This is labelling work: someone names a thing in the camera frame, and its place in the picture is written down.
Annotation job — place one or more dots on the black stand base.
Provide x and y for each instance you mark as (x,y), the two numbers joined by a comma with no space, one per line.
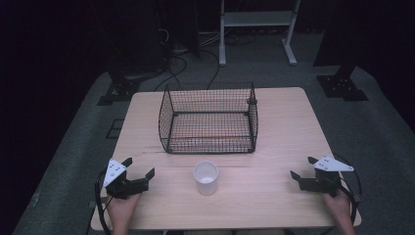
(120,89)
(341,86)

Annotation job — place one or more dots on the person's right hand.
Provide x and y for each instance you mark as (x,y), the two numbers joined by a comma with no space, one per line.
(339,205)

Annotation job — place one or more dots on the person's left hand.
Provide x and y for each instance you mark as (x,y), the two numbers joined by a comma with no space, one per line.
(122,210)

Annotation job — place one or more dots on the white cup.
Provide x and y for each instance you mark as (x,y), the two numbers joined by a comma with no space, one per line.
(206,182)

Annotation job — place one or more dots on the white metal stand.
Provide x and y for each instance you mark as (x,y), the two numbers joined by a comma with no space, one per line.
(257,18)

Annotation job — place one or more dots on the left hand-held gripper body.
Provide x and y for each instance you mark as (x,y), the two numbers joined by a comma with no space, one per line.
(125,187)

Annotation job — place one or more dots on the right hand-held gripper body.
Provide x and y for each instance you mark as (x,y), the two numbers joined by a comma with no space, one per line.
(318,184)

